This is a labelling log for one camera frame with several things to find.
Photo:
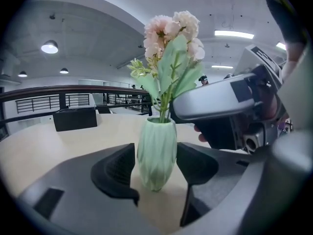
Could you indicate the round light wooden table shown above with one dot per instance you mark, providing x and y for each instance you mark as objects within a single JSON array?
[{"x": 49, "y": 150}]

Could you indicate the person's right hand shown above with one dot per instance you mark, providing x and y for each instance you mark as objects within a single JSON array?
[{"x": 200, "y": 134}]

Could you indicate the small dome pendant lamp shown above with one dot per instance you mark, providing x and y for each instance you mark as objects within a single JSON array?
[
  {"x": 64, "y": 70},
  {"x": 22, "y": 74}
]

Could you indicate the person's right forearm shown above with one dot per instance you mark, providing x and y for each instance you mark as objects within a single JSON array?
[{"x": 292, "y": 62}]

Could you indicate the large dome pendant lamp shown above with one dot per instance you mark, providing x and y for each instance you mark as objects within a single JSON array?
[{"x": 49, "y": 46}]

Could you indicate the long ceiling panel light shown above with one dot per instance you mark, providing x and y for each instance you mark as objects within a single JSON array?
[
  {"x": 281, "y": 46},
  {"x": 222, "y": 66},
  {"x": 234, "y": 34}
]

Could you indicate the dark metal railing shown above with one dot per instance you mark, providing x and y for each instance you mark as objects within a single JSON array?
[{"x": 73, "y": 89}]

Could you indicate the black rectangular box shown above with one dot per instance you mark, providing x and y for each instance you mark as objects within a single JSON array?
[{"x": 73, "y": 120}]

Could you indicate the pale green ribbed vase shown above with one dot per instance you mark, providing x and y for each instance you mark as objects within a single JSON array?
[{"x": 156, "y": 155}]

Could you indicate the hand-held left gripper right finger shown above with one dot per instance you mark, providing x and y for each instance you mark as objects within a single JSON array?
[{"x": 220, "y": 185}]

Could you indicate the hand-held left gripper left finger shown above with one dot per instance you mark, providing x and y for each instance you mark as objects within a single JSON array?
[{"x": 80, "y": 195}]

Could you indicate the person's black shirt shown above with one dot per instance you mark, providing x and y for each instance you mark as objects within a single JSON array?
[{"x": 281, "y": 13}]

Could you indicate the pink flowers with green leaves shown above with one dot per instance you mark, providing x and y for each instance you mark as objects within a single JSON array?
[{"x": 171, "y": 57}]

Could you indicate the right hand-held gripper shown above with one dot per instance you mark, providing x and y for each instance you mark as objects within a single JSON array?
[{"x": 264, "y": 57}]

